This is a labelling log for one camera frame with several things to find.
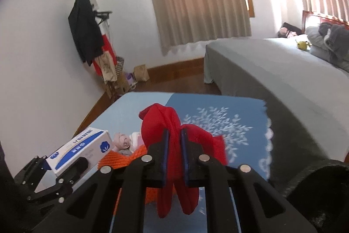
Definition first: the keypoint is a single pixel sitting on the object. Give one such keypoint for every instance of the black hanging coat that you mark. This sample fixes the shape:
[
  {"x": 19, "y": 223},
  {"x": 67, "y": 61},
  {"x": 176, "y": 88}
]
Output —
[{"x": 86, "y": 28}]

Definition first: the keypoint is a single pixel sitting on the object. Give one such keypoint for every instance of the yellow green plush toy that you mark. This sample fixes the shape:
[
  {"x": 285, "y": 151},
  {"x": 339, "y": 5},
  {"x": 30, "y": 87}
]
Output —
[{"x": 303, "y": 45}]

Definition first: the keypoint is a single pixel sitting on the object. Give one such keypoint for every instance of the black bag behind bed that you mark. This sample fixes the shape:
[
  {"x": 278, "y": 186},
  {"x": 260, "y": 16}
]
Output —
[{"x": 287, "y": 31}]

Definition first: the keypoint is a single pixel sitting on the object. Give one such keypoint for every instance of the brown paper bag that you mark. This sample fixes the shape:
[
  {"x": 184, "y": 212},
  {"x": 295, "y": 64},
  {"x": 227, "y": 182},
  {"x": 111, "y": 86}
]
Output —
[{"x": 141, "y": 73}]

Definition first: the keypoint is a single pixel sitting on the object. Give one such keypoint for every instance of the red wooden headboard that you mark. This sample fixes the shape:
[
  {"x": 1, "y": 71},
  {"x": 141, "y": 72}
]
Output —
[{"x": 313, "y": 19}]

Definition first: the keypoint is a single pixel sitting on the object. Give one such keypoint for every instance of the white blue tissue box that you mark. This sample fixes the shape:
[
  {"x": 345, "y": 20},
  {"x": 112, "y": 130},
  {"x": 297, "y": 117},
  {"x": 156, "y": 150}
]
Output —
[{"x": 92, "y": 144}]

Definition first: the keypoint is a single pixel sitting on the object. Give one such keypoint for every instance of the red white plastic bag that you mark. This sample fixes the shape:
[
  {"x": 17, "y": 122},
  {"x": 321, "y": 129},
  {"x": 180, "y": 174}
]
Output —
[{"x": 135, "y": 141}]

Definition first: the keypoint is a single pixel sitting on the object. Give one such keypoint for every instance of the grey tissue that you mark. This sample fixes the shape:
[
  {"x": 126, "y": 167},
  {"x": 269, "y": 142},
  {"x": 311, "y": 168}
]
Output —
[{"x": 123, "y": 144}]

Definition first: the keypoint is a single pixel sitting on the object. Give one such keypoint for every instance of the grey covered bed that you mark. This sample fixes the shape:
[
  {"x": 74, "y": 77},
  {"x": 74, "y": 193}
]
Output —
[{"x": 314, "y": 91}]

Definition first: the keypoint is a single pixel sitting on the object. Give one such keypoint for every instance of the dark grey blanket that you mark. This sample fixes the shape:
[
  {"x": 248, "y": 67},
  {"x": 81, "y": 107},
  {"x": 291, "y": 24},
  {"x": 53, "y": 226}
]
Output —
[{"x": 335, "y": 38}]

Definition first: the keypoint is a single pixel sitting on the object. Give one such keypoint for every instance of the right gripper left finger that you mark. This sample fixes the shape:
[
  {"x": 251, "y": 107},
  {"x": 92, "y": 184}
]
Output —
[{"x": 111, "y": 200}]

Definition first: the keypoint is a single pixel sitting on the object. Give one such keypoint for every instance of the grey pillow stack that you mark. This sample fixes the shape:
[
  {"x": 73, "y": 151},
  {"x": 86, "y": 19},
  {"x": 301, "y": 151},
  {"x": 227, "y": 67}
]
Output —
[{"x": 320, "y": 50}]

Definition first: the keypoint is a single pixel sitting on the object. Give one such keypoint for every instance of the red sock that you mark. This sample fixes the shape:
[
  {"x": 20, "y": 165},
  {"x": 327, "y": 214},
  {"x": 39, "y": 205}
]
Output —
[{"x": 158, "y": 118}]

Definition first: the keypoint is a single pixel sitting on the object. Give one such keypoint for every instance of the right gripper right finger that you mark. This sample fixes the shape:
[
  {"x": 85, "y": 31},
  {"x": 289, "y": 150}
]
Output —
[{"x": 238, "y": 199}]

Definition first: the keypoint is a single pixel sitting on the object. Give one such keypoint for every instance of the beige tote bag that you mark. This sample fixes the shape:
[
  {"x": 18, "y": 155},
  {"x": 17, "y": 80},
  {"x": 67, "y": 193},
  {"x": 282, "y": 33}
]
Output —
[{"x": 107, "y": 66}]

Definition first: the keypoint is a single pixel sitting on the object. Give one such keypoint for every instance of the black trash bin with bag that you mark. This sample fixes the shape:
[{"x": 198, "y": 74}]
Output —
[{"x": 320, "y": 193}]

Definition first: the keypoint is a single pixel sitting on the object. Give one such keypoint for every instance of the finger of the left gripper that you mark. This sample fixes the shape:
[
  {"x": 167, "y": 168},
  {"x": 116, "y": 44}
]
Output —
[{"x": 63, "y": 185}]

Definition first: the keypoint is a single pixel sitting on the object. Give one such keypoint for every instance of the blue patterned table cloth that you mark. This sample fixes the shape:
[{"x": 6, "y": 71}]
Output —
[{"x": 242, "y": 122}]

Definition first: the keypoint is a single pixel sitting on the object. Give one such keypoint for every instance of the red hanging bag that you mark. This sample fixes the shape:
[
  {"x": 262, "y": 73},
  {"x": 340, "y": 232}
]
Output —
[{"x": 107, "y": 47}]

